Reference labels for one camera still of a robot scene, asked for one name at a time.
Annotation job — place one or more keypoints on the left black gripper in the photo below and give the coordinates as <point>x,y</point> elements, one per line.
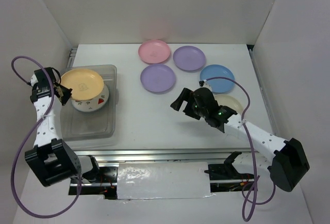
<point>68,93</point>

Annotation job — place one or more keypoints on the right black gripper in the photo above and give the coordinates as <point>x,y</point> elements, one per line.
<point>184,95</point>

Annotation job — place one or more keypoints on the yellow bear plastic plate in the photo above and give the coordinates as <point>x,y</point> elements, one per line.
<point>85,83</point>

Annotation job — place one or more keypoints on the white watermelon pattern plate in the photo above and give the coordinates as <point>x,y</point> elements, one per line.
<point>93,104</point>

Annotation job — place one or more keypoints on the purple plate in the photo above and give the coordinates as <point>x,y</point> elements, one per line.
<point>158,78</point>
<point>189,58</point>

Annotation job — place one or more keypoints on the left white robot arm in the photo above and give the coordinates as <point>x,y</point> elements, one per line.
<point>51,159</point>

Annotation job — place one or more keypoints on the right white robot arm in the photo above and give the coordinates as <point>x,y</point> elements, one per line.
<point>288,159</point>

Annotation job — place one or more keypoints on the clear plastic bin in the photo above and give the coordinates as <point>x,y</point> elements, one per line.
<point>77,126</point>

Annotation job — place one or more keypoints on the blue plastic plate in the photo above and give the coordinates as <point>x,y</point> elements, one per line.
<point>218,86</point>

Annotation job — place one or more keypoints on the cream plastic plate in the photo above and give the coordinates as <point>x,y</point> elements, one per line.
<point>231,102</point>

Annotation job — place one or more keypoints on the pink plastic plate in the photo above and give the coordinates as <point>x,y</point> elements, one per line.
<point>154,51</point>

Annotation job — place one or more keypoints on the white foil-edged board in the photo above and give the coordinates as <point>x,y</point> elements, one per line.
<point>177,180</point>

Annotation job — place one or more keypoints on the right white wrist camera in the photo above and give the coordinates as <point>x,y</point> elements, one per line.
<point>205,84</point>

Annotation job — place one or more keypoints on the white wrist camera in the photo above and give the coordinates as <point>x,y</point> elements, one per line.
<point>205,84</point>
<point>34,79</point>

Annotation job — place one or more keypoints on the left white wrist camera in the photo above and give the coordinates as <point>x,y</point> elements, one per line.
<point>34,79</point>

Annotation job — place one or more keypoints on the aluminium front rail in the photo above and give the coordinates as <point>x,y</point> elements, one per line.
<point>160,155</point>

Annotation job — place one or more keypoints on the aluminium rail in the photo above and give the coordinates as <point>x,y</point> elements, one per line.
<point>250,48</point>
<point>160,155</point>

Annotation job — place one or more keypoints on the aluminium right side rail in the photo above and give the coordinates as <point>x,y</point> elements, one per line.
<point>250,48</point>

